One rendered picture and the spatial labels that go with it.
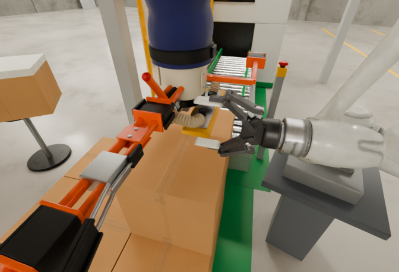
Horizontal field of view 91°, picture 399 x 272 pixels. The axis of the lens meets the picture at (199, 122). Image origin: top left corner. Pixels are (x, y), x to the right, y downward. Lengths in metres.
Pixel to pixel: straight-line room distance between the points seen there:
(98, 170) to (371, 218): 1.05
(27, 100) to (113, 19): 0.97
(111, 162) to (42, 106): 1.67
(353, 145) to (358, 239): 1.57
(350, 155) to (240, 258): 1.27
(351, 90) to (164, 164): 0.67
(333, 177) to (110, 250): 1.06
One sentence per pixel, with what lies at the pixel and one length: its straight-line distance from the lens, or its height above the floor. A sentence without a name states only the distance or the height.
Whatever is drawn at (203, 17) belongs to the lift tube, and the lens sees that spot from 0.65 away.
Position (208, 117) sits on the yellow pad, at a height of 1.13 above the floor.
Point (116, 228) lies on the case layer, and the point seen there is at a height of 0.54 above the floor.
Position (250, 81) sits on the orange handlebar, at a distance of 0.76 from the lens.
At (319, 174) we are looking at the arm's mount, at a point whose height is 0.84.
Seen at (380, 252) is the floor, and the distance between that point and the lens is 2.08.
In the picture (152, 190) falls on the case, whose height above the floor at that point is 0.94.
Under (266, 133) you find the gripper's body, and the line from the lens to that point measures 0.48.
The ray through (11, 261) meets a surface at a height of 1.26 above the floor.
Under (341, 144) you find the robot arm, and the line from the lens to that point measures 0.50.
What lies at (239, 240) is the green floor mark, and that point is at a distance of 1.70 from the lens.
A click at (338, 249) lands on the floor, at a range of 1.92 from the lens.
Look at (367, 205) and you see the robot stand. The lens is 1.18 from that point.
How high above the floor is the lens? 1.54
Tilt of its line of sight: 36 degrees down
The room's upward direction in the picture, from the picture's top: straight up
